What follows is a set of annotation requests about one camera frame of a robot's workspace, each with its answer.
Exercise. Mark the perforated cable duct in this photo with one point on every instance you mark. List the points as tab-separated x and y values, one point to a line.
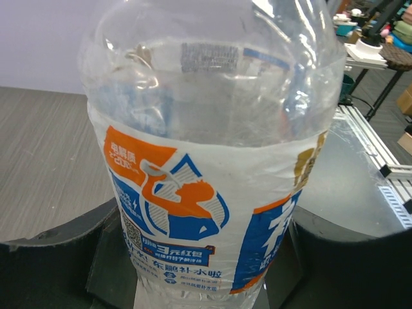
396	206

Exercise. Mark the black metal table frame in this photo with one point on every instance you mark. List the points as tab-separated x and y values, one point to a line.
369	89

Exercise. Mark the labelled clear plastic bottle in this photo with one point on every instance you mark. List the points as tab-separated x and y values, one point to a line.
210	116

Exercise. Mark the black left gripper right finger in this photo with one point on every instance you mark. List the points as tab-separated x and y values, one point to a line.
323	265

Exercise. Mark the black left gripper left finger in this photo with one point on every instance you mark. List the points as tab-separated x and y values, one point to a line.
81	264

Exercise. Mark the teal bin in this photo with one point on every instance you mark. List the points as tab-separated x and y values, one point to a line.
347	84

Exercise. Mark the cardboard box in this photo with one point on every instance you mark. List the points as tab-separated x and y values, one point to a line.
404	102

